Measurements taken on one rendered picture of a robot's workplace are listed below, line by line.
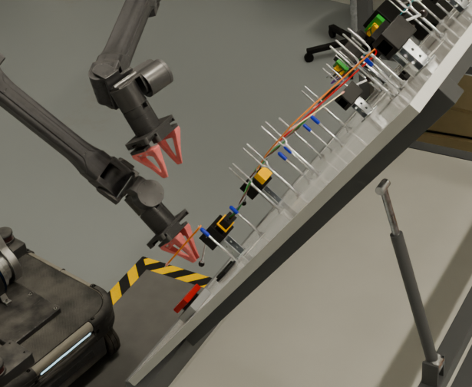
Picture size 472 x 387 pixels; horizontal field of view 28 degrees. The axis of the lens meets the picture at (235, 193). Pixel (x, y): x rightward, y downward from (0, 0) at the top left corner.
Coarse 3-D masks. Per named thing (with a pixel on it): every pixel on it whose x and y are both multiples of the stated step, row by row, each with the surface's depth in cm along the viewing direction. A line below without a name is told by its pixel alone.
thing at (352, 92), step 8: (368, 80) 192; (352, 88) 189; (360, 88) 190; (344, 96) 188; (352, 96) 189; (344, 104) 191; (352, 104) 190; (360, 104) 189; (368, 104) 190; (360, 112) 191; (368, 112) 189
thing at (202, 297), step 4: (204, 292) 181; (208, 292) 181; (200, 296) 180; (204, 296) 180; (208, 296) 181; (196, 300) 179; (200, 300) 179; (204, 300) 180; (192, 304) 178; (196, 304) 179; (200, 304) 179; (188, 308) 178; (192, 308) 178; (196, 308) 178; (184, 312) 180; (188, 312) 179; (192, 312) 179; (180, 316) 181; (184, 316) 181; (188, 316) 180; (184, 320) 181
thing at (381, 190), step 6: (384, 180) 154; (378, 186) 153; (384, 186) 153; (378, 192) 154; (384, 192) 153; (384, 198) 155; (384, 204) 156; (390, 204) 155; (390, 210) 156; (390, 216) 156; (390, 222) 157; (396, 222) 157; (396, 228) 157; (396, 234) 158
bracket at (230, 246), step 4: (228, 236) 198; (224, 240) 196; (228, 240) 198; (232, 240) 198; (220, 244) 198; (224, 244) 197; (228, 244) 196; (232, 244) 198; (236, 244) 198; (228, 248) 197; (232, 248) 196; (236, 248) 198; (240, 248) 198; (244, 248) 199; (232, 252) 197; (236, 252) 196; (240, 252) 198; (236, 256) 197
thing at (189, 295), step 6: (192, 288) 181; (198, 288) 181; (186, 294) 180; (192, 294) 180; (198, 294) 182; (180, 300) 183; (186, 300) 178; (192, 300) 180; (180, 306) 180; (186, 306) 181
